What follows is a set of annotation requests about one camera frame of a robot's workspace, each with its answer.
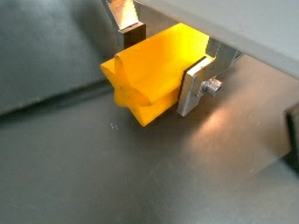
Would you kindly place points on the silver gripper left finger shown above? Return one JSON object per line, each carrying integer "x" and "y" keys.
{"x": 130, "y": 27}

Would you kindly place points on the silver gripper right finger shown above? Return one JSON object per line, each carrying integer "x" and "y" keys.
{"x": 199, "y": 80}

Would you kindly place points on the yellow star prism block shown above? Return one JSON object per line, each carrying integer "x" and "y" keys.
{"x": 146, "y": 72}

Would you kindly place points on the black curved cradle fixture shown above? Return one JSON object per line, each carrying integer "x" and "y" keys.
{"x": 292, "y": 116}

